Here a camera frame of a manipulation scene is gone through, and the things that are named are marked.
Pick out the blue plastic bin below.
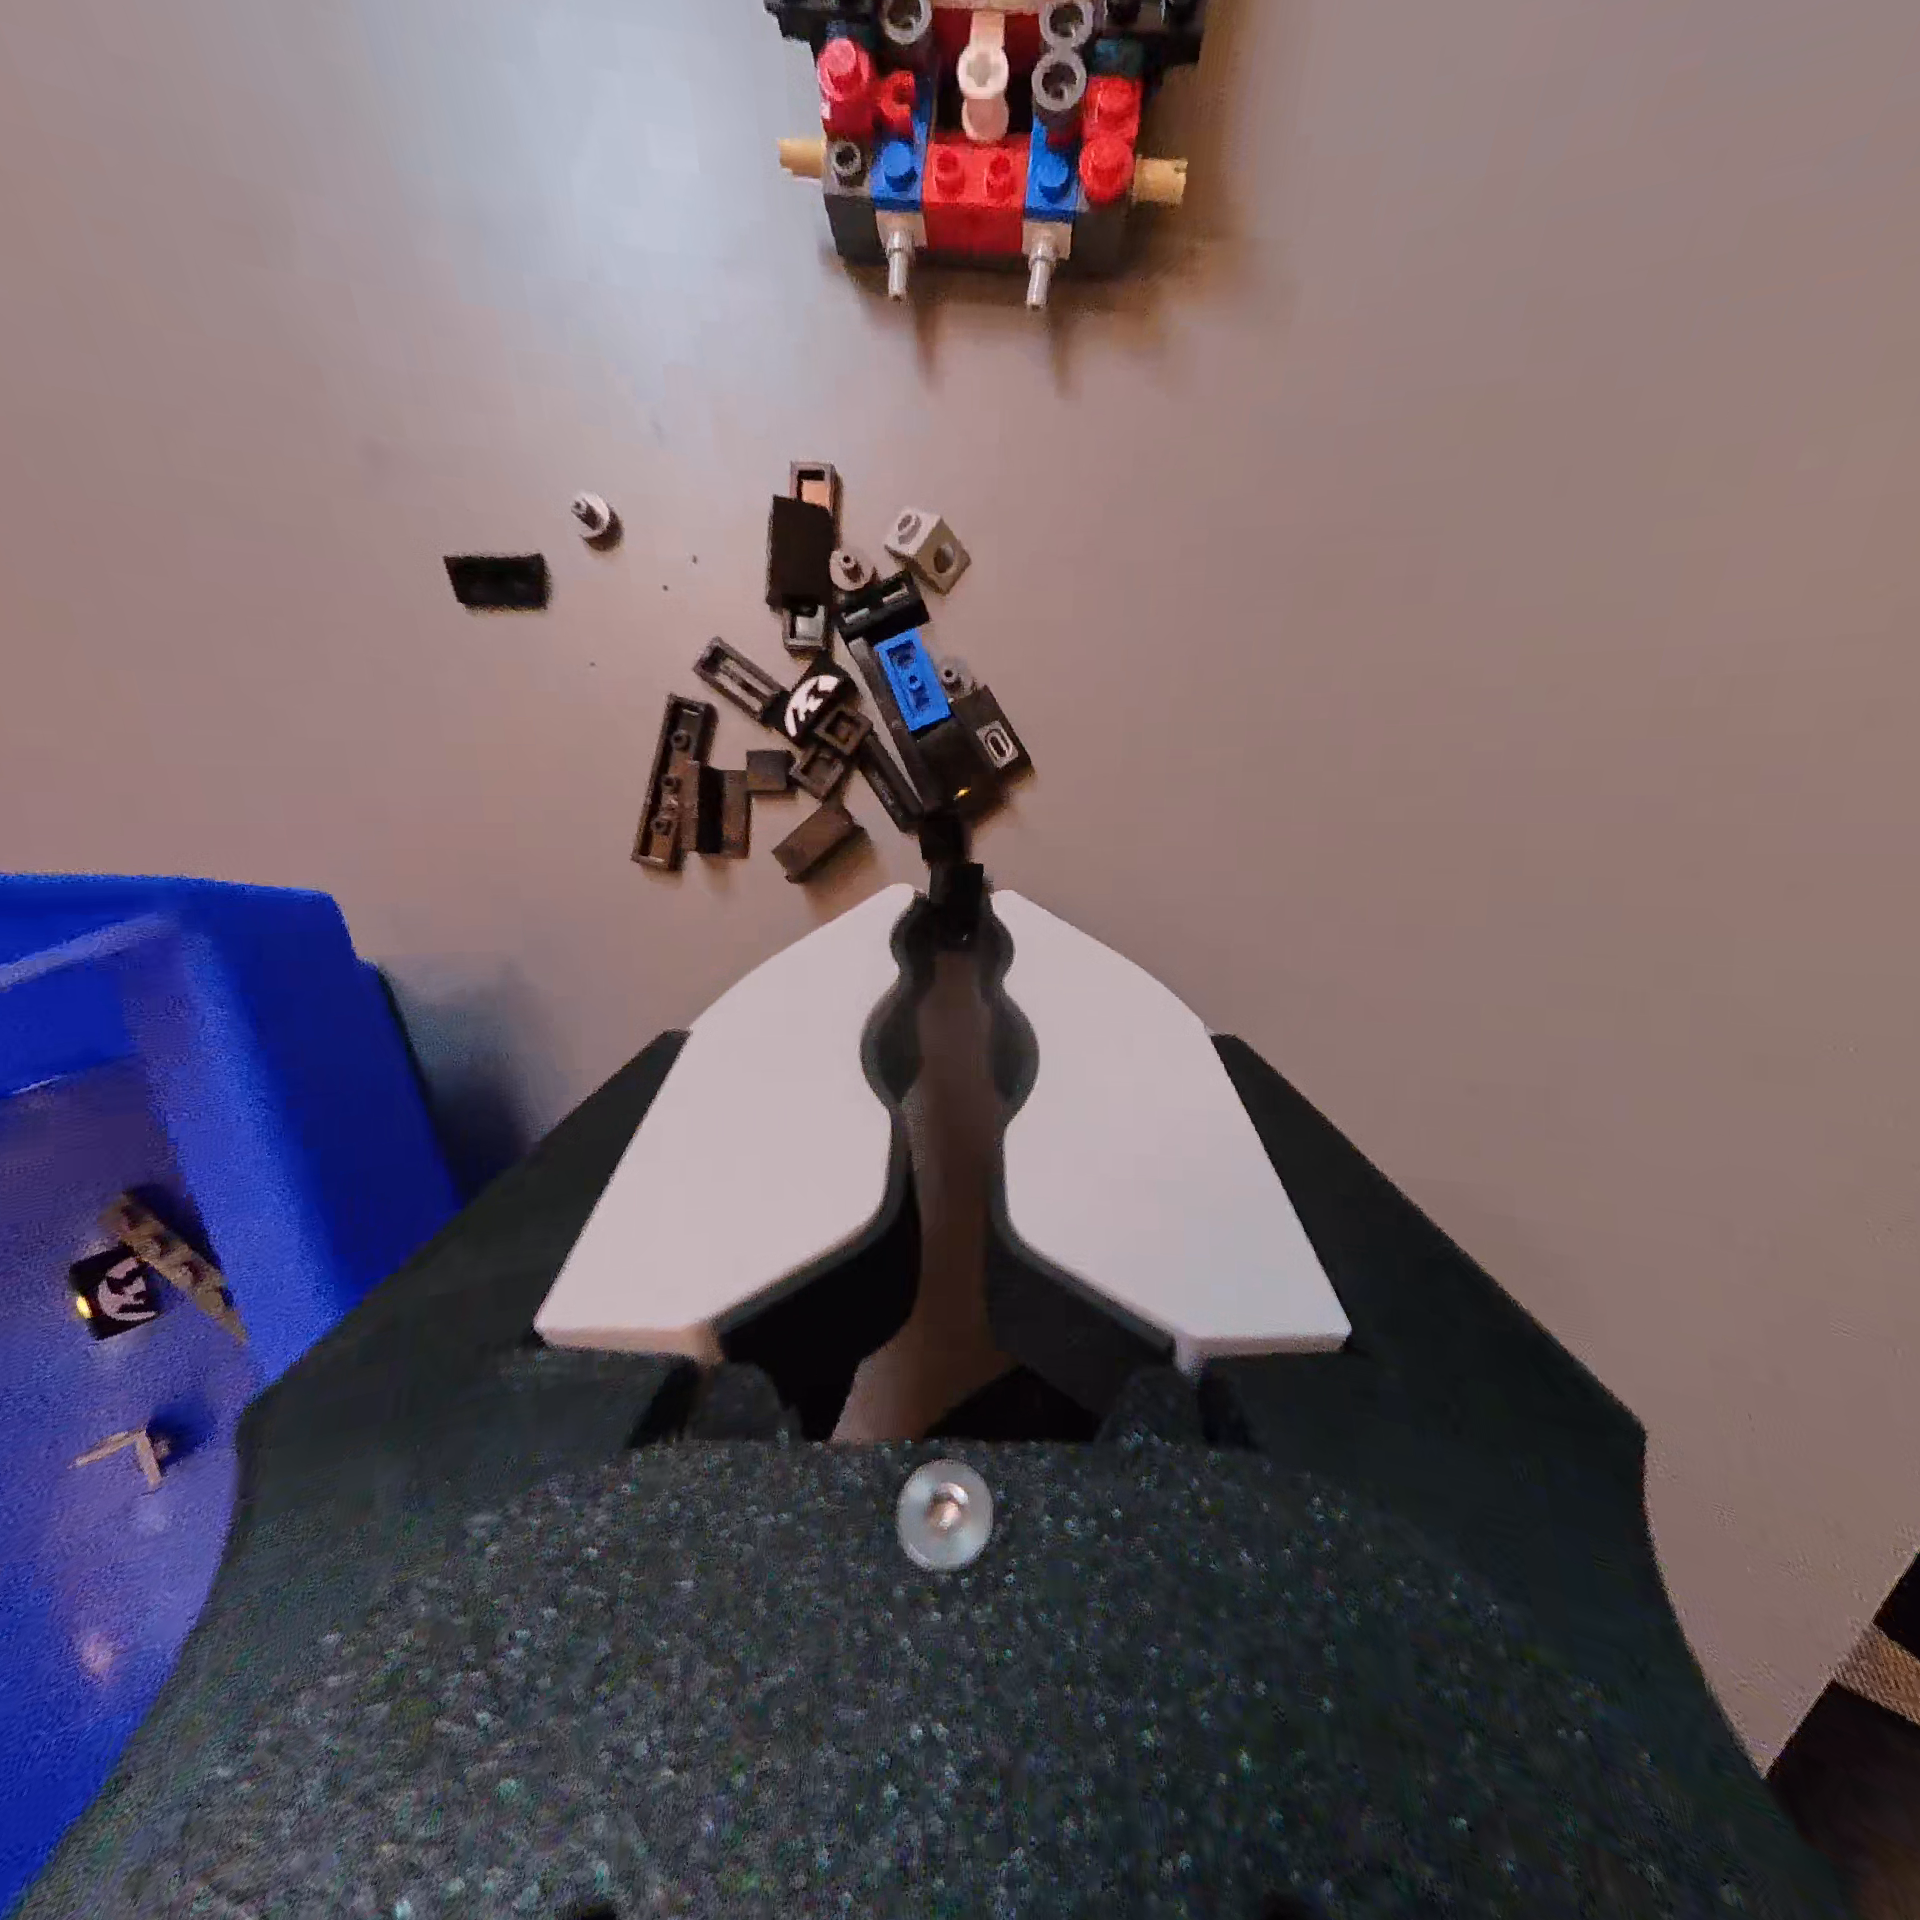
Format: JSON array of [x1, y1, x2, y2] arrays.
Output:
[[0, 873, 471, 1920]]

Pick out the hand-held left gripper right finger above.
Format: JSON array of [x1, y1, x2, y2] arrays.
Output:
[[966, 887, 1354, 1416]]

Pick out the pile of lego pieces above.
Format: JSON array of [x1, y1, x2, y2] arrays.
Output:
[[442, 456, 1039, 889]]

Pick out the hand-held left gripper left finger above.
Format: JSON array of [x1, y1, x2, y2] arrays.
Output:
[[537, 881, 970, 1416]]

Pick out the small lego bricks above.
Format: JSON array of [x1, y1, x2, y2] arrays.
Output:
[[67, 1191, 243, 1492]]

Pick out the partly built lego car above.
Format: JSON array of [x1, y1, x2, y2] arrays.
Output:
[[766, 0, 1202, 311]]

